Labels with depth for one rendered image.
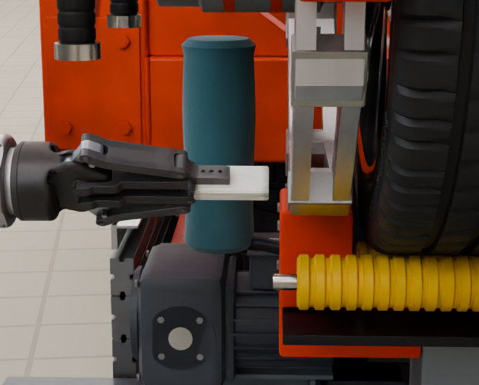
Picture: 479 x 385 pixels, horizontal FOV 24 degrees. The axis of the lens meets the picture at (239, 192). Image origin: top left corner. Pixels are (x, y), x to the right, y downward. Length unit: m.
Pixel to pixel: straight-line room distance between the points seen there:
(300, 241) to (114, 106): 0.56
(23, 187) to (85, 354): 1.36
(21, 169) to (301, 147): 0.26
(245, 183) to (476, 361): 0.39
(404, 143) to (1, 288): 1.95
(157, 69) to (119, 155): 0.68
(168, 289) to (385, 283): 0.47
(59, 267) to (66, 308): 0.32
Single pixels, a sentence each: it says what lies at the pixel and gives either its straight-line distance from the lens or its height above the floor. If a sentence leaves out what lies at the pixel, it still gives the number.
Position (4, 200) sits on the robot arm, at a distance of 1.04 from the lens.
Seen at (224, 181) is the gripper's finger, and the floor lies 0.64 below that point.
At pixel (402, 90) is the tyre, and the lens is 0.94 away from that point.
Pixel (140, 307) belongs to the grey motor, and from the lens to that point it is 1.56.
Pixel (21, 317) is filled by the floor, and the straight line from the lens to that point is 2.61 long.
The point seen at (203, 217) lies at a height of 0.53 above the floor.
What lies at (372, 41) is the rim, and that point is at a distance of 1.42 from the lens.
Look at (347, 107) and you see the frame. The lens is 0.99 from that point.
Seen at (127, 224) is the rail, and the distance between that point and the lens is 1.85.
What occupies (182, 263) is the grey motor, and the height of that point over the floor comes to 0.41.
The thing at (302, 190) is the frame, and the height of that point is 0.62.
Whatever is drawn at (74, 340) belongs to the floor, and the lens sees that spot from 2.45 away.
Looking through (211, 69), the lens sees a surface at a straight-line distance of 1.32.
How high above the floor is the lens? 0.87
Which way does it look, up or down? 14 degrees down
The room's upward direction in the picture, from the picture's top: straight up
